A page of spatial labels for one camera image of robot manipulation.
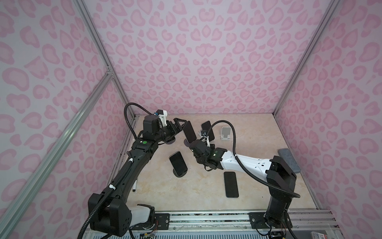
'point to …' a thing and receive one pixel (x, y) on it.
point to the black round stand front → (177, 175)
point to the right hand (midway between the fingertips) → (201, 146)
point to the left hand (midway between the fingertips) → (184, 124)
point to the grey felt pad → (286, 155)
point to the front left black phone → (178, 163)
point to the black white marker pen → (134, 189)
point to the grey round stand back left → (170, 142)
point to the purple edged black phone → (231, 184)
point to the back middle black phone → (189, 132)
